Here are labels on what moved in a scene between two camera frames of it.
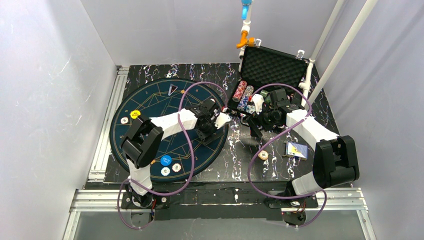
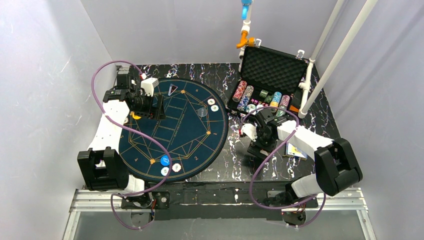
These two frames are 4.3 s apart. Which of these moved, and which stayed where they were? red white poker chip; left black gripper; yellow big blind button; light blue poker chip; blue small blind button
Moved: left black gripper
Stayed: blue small blind button; yellow big blind button; red white poker chip; light blue poker chip
